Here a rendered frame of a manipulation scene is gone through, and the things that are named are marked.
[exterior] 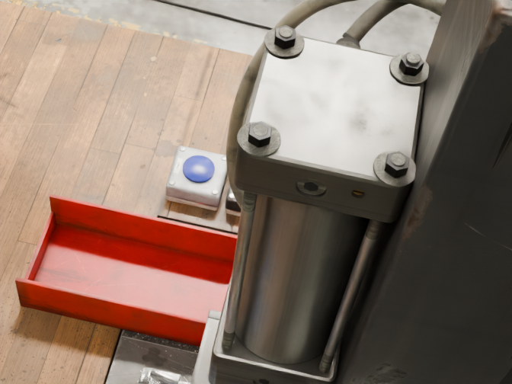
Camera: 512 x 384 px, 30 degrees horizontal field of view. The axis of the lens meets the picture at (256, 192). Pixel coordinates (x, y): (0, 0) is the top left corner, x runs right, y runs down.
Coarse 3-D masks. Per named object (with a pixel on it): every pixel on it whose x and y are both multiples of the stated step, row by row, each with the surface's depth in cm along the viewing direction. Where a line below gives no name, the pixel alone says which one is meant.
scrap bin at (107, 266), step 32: (64, 224) 115; (96, 224) 114; (128, 224) 112; (160, 224) 111; (64, 256) 113; (96, 256) 113; (128, 256) 114; (160, 256) 114; (192, 256) 114; (224, 256) 114; (32, 288) 105; (64, 288) 104; (96, 288) 111; (128, 288) 111; (160, 288) 112; (192, 288) 112; (224, 288) 112; (96, 320) 108; (128, 320) 106; (160, 320) 105; (192, 320) 103
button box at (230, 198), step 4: (228, 192) 118; (228, 196) 117; (232, 196) 117; (228, 200) 117; (232, 200) 117; (228, 204) 117; (232, 204) 117; (236, 204) 117; (228, 208) 118; (232, 208) 118; (236, 208) 118; (240, 208) 118; (228, 212) 119; (232, 212) 119; (236, 212) 119; (240, 212) 119
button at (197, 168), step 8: (192, 160) 119; (200, 160) 119; (208, 160) 119; (184, 168) 118; (192, 168) 118; (200, 168) 118; (208, 168) 118; (192, 176) 117; (200, 176) 117; (208, 176) 118
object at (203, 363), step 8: (216, 312) 79; (208, 320) 79; (216, 320) 79; (208, 328) 78; (216, 328) 78; (208, 336) 78; (200, 344) 78; (208, 344) 78; (200, 352) 77; (208, 352) 77; (200, 360) 77; (208, 360) 77; (200, 368) 76; (208, 368) 76; (192, 376) 76; (200, 376) 76
